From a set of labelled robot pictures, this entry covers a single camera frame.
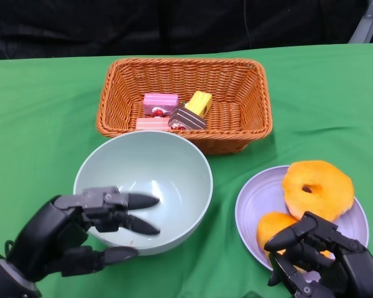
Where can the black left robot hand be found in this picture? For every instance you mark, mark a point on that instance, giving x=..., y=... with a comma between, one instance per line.
x=49, y=236

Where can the chocolate brown cake slice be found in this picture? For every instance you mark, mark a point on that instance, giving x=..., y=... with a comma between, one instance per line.
x=189, y=119

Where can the pink cake with cherry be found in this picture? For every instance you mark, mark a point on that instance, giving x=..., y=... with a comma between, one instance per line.
x=158, y=101

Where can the pale green bowl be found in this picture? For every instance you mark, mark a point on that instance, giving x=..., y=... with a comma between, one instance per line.
x=149, y=161

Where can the lavender round plate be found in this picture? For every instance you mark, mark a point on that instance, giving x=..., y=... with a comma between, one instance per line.
x=255, y=201

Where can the grey metal frame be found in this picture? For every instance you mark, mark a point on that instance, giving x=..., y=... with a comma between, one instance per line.
x=368, y=21

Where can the black backdrop curtain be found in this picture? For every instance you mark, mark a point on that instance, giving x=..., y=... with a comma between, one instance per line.
x=143, y=25

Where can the yellow cake slice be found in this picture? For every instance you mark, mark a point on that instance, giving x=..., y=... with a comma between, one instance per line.
x=200, y=102

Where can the orange bread roll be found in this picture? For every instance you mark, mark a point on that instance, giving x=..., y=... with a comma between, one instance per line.
x=273, y=226

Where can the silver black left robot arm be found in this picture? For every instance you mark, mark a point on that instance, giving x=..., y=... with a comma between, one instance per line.
x=6, y=279

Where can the salmon pink cake slice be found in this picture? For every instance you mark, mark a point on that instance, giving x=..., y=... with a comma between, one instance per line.
x=152, y=124

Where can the green tablecloth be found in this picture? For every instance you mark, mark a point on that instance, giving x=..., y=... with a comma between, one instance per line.
x=34, y=108

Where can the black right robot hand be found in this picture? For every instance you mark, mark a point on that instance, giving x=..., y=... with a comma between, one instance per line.
x=354, y=270

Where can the orange wicker basket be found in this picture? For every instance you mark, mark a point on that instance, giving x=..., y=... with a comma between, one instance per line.
x=236, y=93

